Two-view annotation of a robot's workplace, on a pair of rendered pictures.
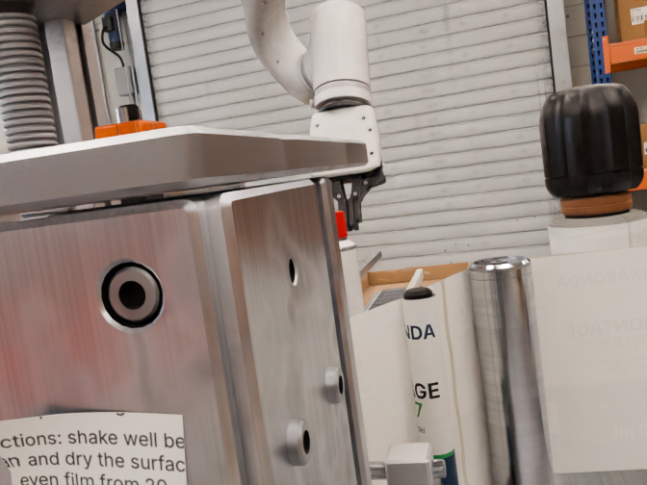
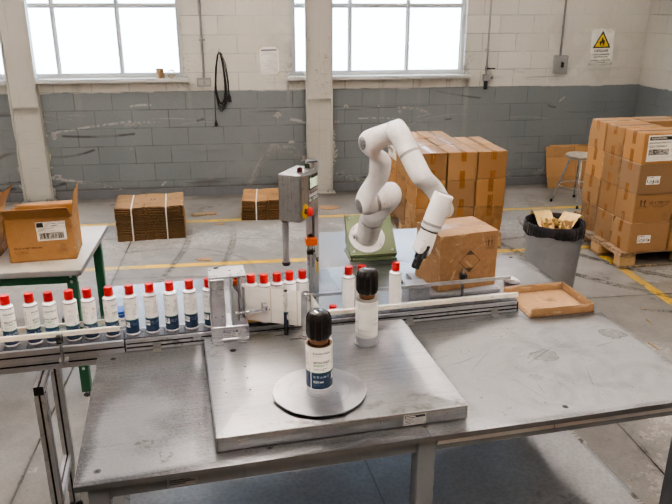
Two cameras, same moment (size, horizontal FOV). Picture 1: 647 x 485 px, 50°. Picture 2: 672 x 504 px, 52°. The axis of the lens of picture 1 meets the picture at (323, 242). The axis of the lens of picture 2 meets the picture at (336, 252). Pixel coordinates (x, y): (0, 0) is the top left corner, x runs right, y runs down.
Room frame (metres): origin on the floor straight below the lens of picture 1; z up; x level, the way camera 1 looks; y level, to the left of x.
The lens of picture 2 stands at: (-0.57, -2.30, 2.08)
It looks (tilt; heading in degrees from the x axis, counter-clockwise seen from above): 19 degrees down; 63
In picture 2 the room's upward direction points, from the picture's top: straight up
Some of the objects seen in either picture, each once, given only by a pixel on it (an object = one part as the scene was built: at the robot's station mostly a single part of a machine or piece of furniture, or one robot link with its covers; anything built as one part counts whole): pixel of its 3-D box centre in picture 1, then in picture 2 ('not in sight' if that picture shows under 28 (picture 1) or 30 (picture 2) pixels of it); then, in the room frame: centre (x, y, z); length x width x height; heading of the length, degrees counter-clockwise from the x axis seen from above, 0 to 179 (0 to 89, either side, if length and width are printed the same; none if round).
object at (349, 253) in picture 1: (342, 291); (395, 285); (0.87, -0.02, 0.98); 0.05 x 0.05 x 0.20
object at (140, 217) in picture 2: not in sight; (151, 215); (0.76, 4.30, 0.16); 0.65 x 0.54 x 0.32; 165
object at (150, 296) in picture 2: not in sight; (151, 307); (-0.10, 0.22, 0.98); 0.05 x 0.05 x 0.20
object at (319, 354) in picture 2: not in sight; (319, 350); (0.29, -0.50, 1.04); 0.09 x 0.09 x 0.29
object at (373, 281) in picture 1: (412, 286); (547, 298); (1.57, -0.19, 0.85); 0.30 x 0.26 x 0.04; 166
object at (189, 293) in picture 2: not in sight; (190, 304); (0.05, 0.18, 0.98); 0.05 x 0.05 x 0.20
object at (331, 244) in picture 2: not in sight; (399, 258); (1.32, 0.66, 0.81); 0.90 x 0.90 x 0.04; 71
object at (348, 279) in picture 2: not in sight; (348, 289); (0.68, 0.03, 0.98); 0.05 x 0.05 x 0.20
